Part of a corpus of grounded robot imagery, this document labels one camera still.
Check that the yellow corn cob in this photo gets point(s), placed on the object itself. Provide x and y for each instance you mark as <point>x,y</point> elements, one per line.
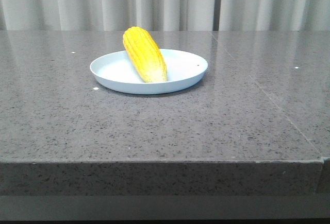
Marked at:
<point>145,55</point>

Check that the light blue round plate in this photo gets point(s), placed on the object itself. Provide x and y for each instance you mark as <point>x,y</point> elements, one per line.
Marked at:
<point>177,71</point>

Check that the grey pleated curtain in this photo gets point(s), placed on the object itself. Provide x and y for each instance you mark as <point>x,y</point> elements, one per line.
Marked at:
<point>165,15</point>

